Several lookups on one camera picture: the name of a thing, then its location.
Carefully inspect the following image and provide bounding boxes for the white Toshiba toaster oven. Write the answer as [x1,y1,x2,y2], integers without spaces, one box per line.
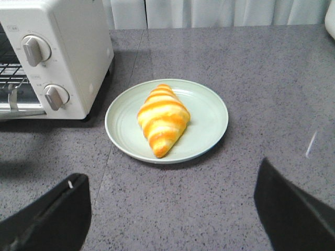
[1,1,114,120]

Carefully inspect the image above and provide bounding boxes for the metal wire oven rack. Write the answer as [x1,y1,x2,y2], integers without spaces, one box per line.
[0,45,29,91]

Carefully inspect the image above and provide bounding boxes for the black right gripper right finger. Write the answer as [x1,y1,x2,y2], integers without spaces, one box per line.
[254,158,334,250]

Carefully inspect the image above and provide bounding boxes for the oven control knob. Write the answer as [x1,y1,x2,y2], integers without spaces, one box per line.
[21,35,51,67]
[44,84,70,111]

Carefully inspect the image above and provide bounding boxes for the lower oven control knob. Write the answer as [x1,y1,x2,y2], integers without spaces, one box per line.
[44,84,70,111]

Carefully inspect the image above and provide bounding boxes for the white curtain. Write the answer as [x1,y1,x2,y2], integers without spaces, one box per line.
[103,0,330,29]

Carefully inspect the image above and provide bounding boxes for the upper oven control knob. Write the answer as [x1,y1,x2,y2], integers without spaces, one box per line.
[21,35,51,67]

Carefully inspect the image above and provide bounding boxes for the orange striped croissant bread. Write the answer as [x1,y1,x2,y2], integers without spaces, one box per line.
[137,84,191,158]

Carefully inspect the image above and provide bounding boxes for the white appliance at edge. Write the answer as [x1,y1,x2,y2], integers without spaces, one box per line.
[325,0,335,39]

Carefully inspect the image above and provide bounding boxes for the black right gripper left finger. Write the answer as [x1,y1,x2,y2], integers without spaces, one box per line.
[1,173,92,250]

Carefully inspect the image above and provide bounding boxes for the light green round plate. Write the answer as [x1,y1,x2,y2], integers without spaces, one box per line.
[105,79,229,164]

